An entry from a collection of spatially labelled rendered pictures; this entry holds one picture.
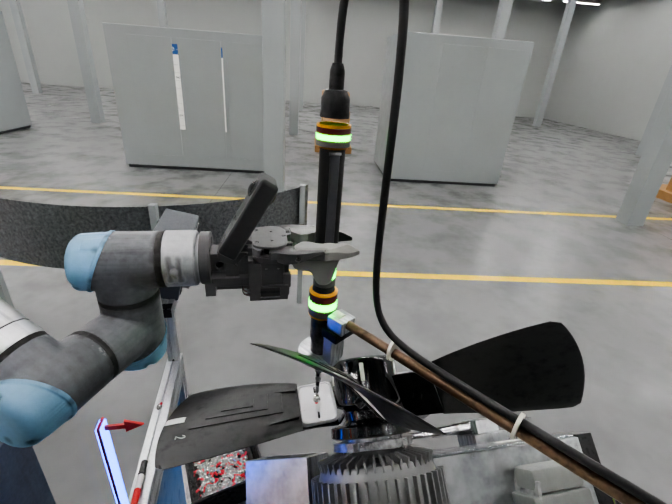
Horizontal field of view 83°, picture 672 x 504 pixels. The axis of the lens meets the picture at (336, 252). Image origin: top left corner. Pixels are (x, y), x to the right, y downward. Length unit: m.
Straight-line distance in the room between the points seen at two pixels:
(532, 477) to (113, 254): 0.70
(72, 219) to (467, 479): 2.29
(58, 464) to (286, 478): 1.68
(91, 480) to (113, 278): 1.78
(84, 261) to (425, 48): 6.31
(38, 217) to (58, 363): 2.18
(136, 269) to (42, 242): 2.23
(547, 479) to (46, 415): 0.70
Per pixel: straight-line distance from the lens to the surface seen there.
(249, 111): 6.55
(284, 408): 0.72
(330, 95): 0.48
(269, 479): 0.85
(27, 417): 0.50
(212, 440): 0.70
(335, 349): 0.61
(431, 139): 6.77
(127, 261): 0.53
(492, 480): 0.80
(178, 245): 0.52
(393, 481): 0.67
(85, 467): 2.31
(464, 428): 0.87
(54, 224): 2.63
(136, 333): 0.57
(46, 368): 0.52
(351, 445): 0.70
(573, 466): 0.49
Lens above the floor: 1.73
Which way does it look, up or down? 26 degrees down
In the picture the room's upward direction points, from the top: 4 degrees clockwise
